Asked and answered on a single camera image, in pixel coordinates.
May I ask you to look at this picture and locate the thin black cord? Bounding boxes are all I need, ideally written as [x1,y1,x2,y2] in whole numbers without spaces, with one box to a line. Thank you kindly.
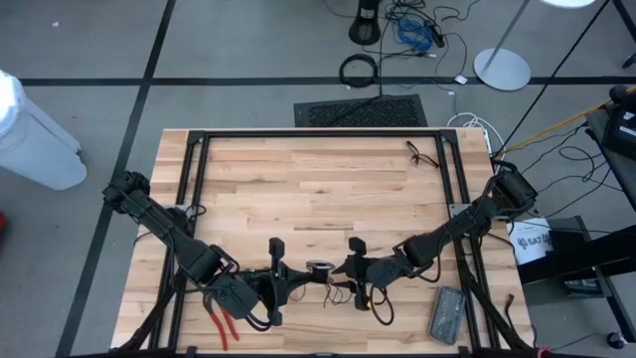
[290,280,357,307]

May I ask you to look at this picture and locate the white power strip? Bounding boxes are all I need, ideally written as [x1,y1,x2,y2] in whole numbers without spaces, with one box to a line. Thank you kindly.
[479,126,496,156]

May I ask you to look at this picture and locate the white printed paper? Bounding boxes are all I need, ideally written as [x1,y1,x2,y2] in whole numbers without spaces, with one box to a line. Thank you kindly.
[506,217,554,267]

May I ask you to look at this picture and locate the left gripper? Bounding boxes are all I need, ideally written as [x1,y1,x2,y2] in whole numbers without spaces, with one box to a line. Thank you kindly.
[257,237,324,327]

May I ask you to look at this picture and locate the black aluminium table frame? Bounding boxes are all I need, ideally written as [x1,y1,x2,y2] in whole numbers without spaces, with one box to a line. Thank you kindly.
[111,127,536,358]

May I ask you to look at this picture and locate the black device with label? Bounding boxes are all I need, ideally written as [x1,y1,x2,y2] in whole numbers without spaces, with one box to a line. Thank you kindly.
[608,85,636,160]

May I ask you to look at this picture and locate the black eyeglasses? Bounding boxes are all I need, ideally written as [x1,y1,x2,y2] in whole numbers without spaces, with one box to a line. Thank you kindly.
[404,140,442,169]

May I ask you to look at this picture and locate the black cable with brown plug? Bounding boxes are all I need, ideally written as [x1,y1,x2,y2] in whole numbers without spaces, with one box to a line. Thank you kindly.
[503,292,521,332]

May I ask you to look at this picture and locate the black stand foot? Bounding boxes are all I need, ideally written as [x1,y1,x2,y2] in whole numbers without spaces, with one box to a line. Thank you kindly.
[347,0,383,47]

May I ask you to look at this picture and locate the red-handled pliers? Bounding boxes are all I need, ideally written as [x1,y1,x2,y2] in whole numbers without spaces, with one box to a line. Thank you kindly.
[201,292,240,352]

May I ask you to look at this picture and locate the blue cable bundle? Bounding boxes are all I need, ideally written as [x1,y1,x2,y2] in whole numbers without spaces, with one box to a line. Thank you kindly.
[396,18,434,52]

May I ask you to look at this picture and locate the white trash bin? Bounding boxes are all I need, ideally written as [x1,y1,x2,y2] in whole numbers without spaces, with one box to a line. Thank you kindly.
[0,69,88,192]

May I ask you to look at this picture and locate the black equipment cart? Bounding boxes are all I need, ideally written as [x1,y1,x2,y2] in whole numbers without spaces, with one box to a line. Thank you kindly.
[516,106,636,344]

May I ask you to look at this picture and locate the grey clear plastic case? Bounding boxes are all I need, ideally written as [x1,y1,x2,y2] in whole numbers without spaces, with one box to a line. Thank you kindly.
[427,285,467,346]

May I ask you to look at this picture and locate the white round pedestal stand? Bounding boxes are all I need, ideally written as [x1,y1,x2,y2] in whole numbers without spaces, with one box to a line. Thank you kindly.
[472,0,597,92]

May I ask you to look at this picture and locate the coiled black floor cable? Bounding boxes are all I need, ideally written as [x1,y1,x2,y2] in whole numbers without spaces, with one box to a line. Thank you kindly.
[338,53,382,90]

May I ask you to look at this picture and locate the black power strip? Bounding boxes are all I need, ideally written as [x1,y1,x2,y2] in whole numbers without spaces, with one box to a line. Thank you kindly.
[424,22,447,49]

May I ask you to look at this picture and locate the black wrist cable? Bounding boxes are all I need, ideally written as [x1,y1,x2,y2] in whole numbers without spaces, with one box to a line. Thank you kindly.
[370,287,397,327]
[242,297,279,333]

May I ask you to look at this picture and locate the black floor mat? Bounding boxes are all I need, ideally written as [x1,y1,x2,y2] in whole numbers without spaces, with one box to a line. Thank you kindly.
[292,93,429,128]

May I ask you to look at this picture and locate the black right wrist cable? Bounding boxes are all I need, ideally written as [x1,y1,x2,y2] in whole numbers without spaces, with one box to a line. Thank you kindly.
[370,287,397,327]

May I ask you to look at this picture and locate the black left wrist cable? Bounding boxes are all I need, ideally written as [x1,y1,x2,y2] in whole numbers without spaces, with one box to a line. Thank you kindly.
[242,297,279,333]

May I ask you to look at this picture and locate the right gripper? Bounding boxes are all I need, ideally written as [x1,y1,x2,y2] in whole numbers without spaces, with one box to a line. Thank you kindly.
[331,237,406,312]

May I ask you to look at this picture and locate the yellow floor cable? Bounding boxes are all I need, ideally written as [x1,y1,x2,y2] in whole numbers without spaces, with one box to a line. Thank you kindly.
[496,85,636,155]

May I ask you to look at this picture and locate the white cable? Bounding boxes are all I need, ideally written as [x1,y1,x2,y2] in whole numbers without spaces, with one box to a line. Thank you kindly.
[445,111,493,133]

